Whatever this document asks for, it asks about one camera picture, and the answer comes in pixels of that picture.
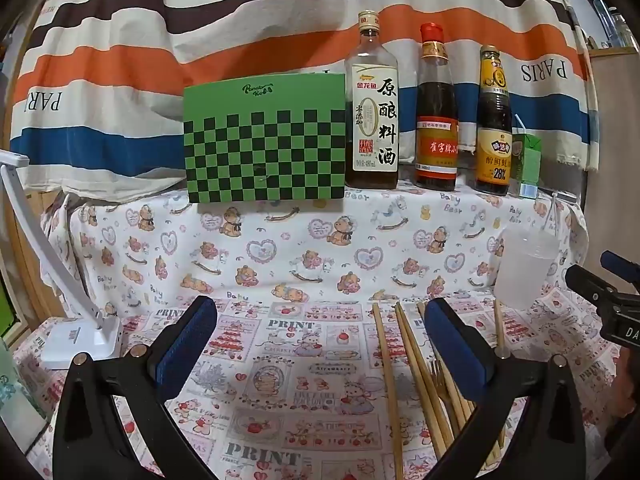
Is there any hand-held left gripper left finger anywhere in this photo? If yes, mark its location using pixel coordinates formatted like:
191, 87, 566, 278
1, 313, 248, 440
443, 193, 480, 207
52, 296, 221, 480

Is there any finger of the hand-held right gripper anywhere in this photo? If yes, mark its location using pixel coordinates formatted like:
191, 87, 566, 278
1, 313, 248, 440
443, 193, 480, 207
565, 264, 626, 312
600, 251, 640, 281

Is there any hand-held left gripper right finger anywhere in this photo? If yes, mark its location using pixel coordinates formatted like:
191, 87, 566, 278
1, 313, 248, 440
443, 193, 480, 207
424, 297, 586, 480

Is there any translucent plastic cup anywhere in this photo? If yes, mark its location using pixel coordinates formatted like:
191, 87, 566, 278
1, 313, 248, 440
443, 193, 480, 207
492, 222, 561, 311

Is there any person's right hand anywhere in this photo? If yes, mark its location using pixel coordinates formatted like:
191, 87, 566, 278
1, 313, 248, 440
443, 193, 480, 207
616, 347, 640, 428

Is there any wooden cabinet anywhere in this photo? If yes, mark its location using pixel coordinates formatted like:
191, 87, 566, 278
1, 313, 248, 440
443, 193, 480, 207
582, 45, 640, 281

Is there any white desk lamp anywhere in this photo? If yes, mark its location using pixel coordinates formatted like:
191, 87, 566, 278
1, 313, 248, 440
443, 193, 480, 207
0, 150, 123, 363

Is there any pink printed tablecloth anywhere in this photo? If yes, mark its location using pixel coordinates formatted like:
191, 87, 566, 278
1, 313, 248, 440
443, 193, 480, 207
12, 295, 626, 480

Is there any green drink carton with straw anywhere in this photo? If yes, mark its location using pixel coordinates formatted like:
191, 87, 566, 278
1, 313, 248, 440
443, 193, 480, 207
510, 115, 543, 199

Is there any bear print white cloth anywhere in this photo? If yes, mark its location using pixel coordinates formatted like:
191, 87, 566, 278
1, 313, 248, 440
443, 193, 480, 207
40, 187, 588, 321

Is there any pale teal packet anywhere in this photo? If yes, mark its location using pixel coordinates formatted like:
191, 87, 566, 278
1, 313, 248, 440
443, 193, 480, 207
0, 345, 48, 441

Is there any yellow label dark sauce bottle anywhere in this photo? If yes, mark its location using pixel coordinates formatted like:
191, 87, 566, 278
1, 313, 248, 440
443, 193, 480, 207
474, 45, 513, 197

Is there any green checkered box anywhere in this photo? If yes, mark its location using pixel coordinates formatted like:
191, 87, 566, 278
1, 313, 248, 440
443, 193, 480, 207
182, 73, 348, 205

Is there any red cap sauce bottle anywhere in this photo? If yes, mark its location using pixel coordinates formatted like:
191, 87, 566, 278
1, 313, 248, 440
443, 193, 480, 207
415, 22, 461, 192

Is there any clear plastic bottle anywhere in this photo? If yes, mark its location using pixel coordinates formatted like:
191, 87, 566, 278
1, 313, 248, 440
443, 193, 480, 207
592, 0, 615, 50
609, 7, 632, 48

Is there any clear cooking wine bottle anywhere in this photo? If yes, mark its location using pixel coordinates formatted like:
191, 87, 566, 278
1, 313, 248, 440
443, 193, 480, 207
344, 10, 401, 191

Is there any striped cloth backdrop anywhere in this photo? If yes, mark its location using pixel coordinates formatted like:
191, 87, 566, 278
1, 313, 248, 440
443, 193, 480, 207
10, 0, 601, 196

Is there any wooden frame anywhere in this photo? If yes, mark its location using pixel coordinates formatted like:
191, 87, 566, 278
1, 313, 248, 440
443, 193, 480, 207
0, 175, 56, 341

